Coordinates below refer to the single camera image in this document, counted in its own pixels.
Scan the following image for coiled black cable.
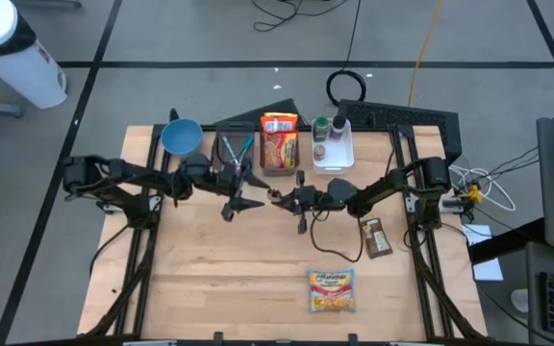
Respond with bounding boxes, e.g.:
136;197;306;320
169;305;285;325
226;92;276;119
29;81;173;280
325;69;367;108

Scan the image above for black hanging cable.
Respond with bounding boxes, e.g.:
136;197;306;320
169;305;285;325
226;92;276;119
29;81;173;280
345;0;363;66

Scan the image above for white trash can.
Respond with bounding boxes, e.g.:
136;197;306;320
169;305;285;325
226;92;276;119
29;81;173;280
0;0;68;111

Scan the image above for black aluminium table frame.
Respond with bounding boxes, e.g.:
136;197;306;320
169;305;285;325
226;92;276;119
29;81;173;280
77;108;489;346

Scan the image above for yellow hanging cable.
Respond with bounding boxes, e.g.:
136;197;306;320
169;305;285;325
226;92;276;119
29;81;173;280
407;0;446;108

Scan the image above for black wedge-shaped panel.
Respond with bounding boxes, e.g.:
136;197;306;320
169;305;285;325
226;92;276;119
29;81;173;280
212;97;308;130

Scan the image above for tangled black floor cable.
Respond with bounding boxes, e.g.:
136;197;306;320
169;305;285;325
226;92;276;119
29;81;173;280
250;0;355;34

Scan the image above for white computer mouse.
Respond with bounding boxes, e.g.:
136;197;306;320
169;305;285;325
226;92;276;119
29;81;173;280
510;287;531;313

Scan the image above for grey metal bar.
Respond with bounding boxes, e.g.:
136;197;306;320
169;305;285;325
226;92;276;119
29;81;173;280
11;0;85;10

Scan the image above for grey plastic bin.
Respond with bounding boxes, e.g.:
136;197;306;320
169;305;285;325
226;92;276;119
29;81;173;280
259;119;302;178
212;121;257;179

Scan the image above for white cable bundle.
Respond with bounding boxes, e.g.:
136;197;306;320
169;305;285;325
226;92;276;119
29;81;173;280
448;164;517;213

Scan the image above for brown snack bar packet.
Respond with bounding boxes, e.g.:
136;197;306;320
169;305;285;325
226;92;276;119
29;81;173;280
360;217;394;260

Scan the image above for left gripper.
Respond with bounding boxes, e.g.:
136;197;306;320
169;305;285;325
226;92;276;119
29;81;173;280
209;161;272;223

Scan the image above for yellow plug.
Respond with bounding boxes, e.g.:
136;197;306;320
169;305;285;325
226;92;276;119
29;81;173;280
459;184;483;206

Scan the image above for black-lid spice jar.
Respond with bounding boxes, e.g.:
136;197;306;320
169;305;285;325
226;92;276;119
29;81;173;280
330;114;347;142

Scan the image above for white plastic bin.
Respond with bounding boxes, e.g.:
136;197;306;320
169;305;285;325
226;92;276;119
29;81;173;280
311;117;356;176

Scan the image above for light-blue-handled spoon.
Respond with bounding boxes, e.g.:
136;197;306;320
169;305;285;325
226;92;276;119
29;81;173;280
220;136;240;167

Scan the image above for orange ramen packet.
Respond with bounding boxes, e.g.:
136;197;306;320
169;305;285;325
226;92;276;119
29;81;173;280
260;113;300;136

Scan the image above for red ramen packet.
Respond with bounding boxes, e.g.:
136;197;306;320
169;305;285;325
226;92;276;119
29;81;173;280
261;130;300;170

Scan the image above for green-lid spice jar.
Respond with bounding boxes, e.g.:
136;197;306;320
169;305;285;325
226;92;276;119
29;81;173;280
314;115;331;143

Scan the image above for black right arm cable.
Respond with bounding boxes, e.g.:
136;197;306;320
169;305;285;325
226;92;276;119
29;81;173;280
309;210;365;264

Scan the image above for blue ramen packet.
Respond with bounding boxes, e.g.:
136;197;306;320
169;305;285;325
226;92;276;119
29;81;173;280
306;268;357;313

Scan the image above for green-handled spoon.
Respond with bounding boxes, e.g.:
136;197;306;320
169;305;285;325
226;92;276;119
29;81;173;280
234;136;256;167

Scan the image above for blue bowl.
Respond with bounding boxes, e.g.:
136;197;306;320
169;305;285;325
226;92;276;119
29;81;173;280
161;117;205;157

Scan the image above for white paper sheet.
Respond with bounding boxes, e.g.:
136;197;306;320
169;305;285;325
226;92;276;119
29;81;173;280
460;223;505;283

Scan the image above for black support bar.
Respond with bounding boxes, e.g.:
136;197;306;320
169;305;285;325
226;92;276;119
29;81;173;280
467;218;546;266

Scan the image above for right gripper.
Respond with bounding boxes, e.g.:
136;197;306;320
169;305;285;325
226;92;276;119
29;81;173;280
270;170;329;235

